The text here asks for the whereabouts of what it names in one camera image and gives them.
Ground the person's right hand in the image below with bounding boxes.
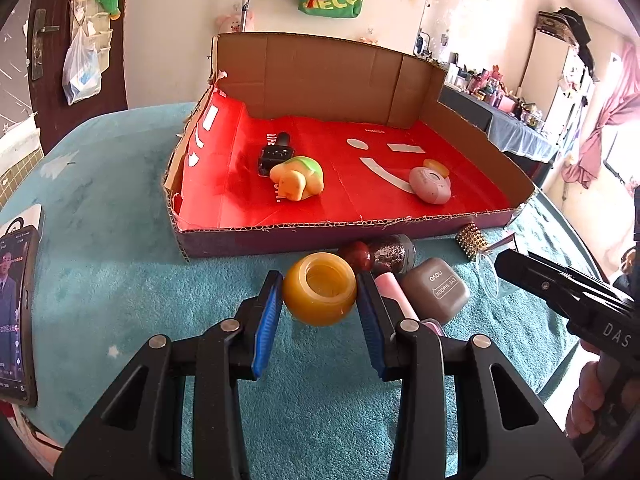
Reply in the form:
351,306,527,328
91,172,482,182
565,360,615,438

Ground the metal door handle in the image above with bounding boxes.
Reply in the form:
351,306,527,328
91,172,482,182
31,9,61,81

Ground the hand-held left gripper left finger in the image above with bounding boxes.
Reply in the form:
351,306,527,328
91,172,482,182
54,270,285,480

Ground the pink round compact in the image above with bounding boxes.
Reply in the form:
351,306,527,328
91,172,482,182
409,166,453,206

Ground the yellow green toy figure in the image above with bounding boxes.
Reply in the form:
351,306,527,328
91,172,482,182
270,156,325,203

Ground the black nail polish bottle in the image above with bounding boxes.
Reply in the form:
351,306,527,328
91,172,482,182
257,131,297,177

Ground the dresser with cosmetics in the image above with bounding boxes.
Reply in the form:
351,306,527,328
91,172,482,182
440,60,561,161

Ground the cardboard box with red lining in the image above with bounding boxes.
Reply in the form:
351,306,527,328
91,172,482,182
161,32,538,263

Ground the white wardrobe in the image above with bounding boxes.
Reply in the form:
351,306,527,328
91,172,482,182
520,10,598,136

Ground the clear plastic bag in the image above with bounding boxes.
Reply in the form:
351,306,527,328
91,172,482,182
62,27,101,106

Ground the glitter bottle with red cap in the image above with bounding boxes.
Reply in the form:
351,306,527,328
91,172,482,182
337,234,417,276

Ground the clear cup with gold studs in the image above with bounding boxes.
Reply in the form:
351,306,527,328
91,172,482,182
456,222,521,301

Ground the amber round jar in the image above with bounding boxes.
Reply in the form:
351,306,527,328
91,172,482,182
281,253,358,326

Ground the star print window curtain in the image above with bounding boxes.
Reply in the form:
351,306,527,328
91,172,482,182
0,10,36,126

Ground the pink plush toy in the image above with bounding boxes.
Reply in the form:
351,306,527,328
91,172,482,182
216,10,255,33

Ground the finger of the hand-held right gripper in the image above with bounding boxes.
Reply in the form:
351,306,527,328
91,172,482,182
495,251,632,318
505,250,636,306

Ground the dark wooden door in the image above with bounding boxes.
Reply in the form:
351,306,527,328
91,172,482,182
27,0,133,151

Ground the purple nail polish bottle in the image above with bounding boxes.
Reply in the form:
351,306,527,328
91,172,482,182
374,272,446,341

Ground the smartphone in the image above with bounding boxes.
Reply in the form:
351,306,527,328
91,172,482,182
0,225,40,408

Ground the white flat stand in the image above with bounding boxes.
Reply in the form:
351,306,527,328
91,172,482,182
0,204,46,241

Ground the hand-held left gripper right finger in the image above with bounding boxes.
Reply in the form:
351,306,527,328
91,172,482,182
356,271,585,480

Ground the pink curtain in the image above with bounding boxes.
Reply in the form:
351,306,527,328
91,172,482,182
560,42,640,188

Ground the brown eye shadow case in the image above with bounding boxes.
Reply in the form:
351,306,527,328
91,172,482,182
400,257,472,322

